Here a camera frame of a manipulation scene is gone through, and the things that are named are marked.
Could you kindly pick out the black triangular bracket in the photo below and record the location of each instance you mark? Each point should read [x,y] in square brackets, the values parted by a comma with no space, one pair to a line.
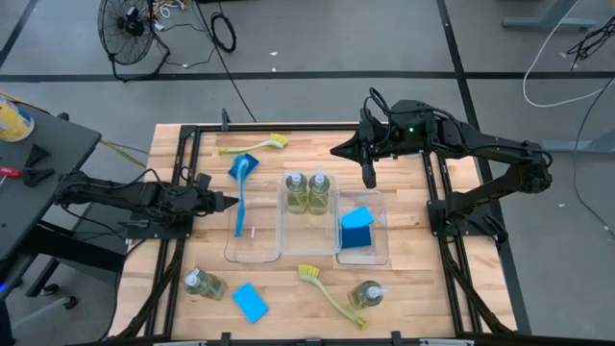
[38,177]
[36,155]

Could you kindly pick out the green dish soap pump bottle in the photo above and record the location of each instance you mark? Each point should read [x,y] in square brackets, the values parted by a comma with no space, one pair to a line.
[296,199]
[318,199]
[362,295]
[209,284]

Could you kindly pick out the light blue sponge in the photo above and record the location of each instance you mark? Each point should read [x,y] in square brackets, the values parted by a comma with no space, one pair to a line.
[250,303]
[358,217]

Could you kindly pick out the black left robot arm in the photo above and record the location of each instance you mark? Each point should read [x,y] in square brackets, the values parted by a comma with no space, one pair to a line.
[120,194]

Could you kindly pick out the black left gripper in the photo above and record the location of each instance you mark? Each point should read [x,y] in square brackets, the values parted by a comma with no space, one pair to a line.
[202,199]

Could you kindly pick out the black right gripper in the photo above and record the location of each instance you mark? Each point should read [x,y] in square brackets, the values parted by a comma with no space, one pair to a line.
[384,141]

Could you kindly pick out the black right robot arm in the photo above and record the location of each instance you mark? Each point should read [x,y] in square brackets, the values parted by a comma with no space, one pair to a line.
[480,139]

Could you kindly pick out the blue dish brush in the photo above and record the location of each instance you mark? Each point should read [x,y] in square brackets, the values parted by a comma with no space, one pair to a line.
[239,211]

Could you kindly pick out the person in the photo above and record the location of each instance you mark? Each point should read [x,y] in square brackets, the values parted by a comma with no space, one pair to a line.
[4,331]

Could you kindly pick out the tall clear plastic bin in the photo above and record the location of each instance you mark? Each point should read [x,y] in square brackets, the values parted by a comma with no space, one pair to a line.
[307,235]

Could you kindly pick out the grey side table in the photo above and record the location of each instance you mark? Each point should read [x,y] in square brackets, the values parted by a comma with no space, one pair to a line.
[48,158]

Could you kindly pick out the black aluminium table frame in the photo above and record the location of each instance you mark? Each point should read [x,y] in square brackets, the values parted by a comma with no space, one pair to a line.
[288,127]

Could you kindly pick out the black floor fan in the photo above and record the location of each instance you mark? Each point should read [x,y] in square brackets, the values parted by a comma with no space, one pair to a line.
[126,29]

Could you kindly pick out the shallow clear plastic bin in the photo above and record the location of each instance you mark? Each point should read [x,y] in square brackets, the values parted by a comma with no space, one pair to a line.
[379,254]

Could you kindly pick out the green dish brush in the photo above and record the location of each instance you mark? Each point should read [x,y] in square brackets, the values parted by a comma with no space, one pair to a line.
[308,272]
[280,140]

